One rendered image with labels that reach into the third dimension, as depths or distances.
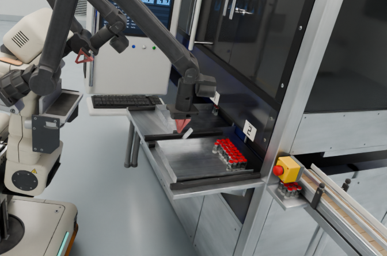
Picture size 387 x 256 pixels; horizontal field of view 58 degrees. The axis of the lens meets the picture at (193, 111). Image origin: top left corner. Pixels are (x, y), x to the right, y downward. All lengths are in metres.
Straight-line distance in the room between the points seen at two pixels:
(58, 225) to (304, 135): 1.31
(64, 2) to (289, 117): 0.84
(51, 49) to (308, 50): 0.82
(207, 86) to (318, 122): 0.50
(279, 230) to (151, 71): 1.13
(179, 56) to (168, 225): 1.55
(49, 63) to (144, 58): 1.02
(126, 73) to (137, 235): 1.02
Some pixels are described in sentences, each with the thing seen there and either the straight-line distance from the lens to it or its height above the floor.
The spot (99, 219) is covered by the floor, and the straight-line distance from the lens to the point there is 2.44.
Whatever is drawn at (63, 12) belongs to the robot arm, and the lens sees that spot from 1.08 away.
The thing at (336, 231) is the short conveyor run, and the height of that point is 0.88.
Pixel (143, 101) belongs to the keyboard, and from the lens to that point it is 2.04.
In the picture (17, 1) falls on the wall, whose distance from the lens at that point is 6.58.
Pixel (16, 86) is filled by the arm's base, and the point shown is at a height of 1.21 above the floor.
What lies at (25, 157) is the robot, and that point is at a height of 0.84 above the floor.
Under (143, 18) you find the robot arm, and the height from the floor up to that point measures 1.48.
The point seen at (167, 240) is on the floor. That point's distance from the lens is 2.36.
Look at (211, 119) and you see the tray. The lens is 1.85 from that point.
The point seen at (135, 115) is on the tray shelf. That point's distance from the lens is 1.77.
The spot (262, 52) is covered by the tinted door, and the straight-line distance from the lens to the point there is 1.48.
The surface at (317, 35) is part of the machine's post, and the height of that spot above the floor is 1.50.
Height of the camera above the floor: 1.71
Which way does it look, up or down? 26 degrees down
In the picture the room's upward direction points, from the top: 11 degrees clockwise
